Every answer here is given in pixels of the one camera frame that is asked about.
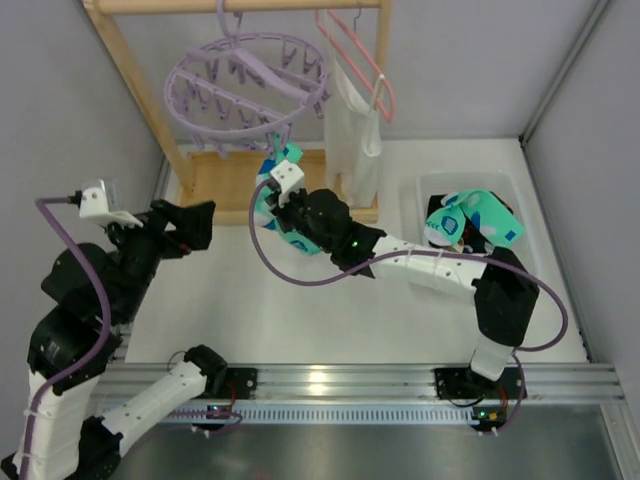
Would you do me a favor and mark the mint green patterned sock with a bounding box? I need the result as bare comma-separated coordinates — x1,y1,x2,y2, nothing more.
423,189,525,253

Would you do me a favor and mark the purple round clip hanger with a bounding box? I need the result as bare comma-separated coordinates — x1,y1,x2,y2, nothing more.
164,5,329,156

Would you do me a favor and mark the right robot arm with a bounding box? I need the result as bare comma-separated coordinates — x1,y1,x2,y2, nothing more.
266,189,540,383

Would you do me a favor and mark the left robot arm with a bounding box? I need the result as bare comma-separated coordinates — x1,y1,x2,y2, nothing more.
1,200,227,479

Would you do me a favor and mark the white cloth on hanger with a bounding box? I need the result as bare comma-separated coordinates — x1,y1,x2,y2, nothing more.
324,58,382,208

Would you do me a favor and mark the pink clothes hanger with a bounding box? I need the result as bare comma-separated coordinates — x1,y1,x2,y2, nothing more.
314,1,396,124

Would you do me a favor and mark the white plastic laundry basket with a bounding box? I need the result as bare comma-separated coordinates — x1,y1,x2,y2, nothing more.
399,170,536,273

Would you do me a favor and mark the aluminium corner profile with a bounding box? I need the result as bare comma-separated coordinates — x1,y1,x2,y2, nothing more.
518,0,615,150

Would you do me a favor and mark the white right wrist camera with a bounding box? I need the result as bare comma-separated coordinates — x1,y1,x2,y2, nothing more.
270,159,305,207

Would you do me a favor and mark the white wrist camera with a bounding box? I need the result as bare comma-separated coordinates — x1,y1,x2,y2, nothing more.
270,159,305,207
79,179,143,228

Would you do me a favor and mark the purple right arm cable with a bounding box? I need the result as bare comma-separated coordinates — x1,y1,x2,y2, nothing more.
248,182,570,436

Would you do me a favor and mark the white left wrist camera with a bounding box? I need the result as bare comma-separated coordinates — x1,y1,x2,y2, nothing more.
79,179,143,228

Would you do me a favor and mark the white slotted cable duct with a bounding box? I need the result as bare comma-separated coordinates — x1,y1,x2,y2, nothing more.
102,402,609,427

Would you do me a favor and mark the aluminium mounting rail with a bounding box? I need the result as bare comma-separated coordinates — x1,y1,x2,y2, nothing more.
94,363,625,405

